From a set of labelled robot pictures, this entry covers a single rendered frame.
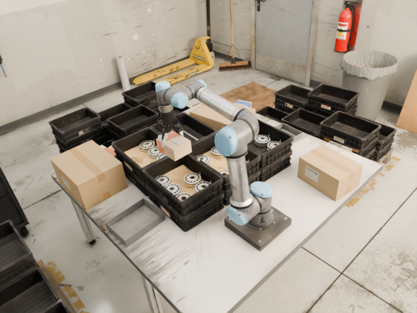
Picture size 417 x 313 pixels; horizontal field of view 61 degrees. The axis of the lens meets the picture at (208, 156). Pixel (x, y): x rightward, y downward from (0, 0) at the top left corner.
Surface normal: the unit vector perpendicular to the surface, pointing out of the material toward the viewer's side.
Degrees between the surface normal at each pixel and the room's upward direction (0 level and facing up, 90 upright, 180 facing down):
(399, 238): 0
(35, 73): 90
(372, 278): 0
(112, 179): 90
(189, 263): 0
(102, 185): 90
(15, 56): 90
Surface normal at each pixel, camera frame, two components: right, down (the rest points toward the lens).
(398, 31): -0.73, 0.44
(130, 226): -0.07, -0.81
